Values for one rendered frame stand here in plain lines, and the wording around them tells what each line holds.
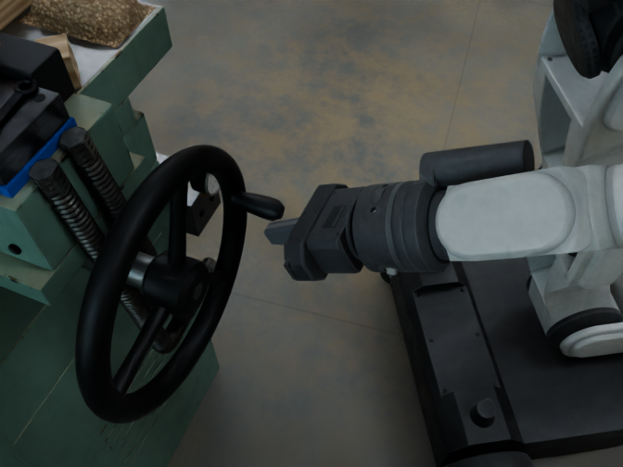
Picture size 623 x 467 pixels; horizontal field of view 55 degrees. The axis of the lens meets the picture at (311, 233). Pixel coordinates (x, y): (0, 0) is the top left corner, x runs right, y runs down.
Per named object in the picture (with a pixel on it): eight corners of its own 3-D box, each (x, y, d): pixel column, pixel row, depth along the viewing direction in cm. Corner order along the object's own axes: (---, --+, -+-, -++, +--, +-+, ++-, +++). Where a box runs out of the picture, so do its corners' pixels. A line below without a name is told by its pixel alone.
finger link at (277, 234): (262, 223, 67) (307, 220, 64) (276, 243, 69) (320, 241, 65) (257, 233, 67) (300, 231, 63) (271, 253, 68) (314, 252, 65)
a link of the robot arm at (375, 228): (311, 306, 64) (412, 310, 57) (266, 244, 58) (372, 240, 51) (353, 223, 71) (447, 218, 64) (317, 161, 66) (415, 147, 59)
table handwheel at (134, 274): (167, 455, 67) (57, 386, 41) (20, 390, 71) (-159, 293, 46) (272, 242, 79) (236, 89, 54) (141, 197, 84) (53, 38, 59)
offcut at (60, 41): (51, 94, 65) (37, 63, 61) (47, 69, 67) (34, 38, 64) (82, 88, 65) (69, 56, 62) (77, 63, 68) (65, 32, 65)
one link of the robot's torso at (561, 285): (585, 271, 131) (621, 118, 93) (626, 355, 119) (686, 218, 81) (514, 288, 133) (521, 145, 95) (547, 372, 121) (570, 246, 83)
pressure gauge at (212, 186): (211, 212, 92) (204, 176, 86) (190, 205, 93) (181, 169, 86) (230, 183, 96) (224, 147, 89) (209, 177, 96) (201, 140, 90)
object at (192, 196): (200, 237, 98) (192, 207, 91) (135, 215, 101) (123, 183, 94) (223, 201, 103) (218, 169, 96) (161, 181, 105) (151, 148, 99)
